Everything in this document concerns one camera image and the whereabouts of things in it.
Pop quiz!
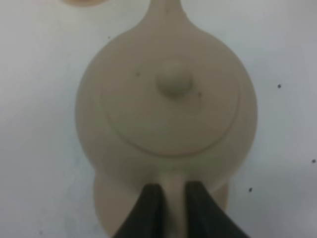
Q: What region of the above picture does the tan near cup saucer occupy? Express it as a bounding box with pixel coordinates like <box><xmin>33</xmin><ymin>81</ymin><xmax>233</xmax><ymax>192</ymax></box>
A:
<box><xmin>62</xmin><ymin>0</ymin><xmax>106</xmax><ymax>7</ymax></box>

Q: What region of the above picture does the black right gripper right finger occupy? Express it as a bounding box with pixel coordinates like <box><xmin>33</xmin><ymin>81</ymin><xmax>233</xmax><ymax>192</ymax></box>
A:
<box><xmin>185</xmin><ymin>181</ymin><xmax>249</xmax><ymax>238</ymax></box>

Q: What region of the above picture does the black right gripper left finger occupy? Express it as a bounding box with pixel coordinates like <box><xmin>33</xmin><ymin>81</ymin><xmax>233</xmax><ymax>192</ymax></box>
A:
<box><xmin>114</xmin><ymin>183</ymin><xmax>164</xmax><ymax>238</ymax></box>

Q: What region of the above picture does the tan ceramic teapot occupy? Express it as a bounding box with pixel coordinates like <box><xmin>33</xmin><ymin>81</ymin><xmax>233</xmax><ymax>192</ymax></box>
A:
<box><xmin>75</xmin><ymin>0</ymin><xmax>258</xmax><ymax>238</ymax></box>

